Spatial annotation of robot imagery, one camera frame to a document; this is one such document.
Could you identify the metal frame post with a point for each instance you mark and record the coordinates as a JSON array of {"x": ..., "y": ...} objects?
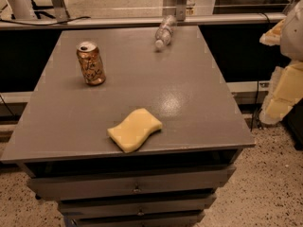
[{"x": 175, "y": 7}]

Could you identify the clear plastic water bottle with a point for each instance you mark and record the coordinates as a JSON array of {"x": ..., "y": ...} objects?
[{"x": 164, "y": 33}]

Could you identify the grey middle drawer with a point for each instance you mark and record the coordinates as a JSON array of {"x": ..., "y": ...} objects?
[{"x": 139, "y": 206}]

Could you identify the yellow sponge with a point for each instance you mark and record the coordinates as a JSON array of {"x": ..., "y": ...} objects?
[{"x": 134, "y": 130}]

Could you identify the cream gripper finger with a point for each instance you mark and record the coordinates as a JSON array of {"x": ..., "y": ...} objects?
[
  {"x": 285, "y": 90},
  {"x": 273, "y": 35}
]

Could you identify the grey bottom drawer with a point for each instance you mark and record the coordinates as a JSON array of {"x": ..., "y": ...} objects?
[{"x": 169, "y": 219}]

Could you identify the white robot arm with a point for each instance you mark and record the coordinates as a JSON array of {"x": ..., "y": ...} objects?
[{"x": 291, "y": 41}]

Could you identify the white background pipe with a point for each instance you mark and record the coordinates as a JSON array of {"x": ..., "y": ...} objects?
[{"x": 22, "y": 9}]

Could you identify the grey drawer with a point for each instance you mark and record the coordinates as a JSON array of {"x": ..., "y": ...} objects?
[
  {"x": 169, "y": 219},
  {"x": 101, "y": 185},
  {"x": 139, "y": 206}
]

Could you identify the grey top drawer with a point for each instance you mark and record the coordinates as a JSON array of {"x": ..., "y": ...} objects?
[{"x": 101, "y": 185}]

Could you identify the grey drawer cabinet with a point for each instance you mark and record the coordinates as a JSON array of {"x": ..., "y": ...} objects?
[{"x": 63, "y": 129}]

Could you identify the orange soda can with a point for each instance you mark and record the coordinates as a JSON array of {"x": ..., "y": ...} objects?
[{"x": 90, "y": 63}]

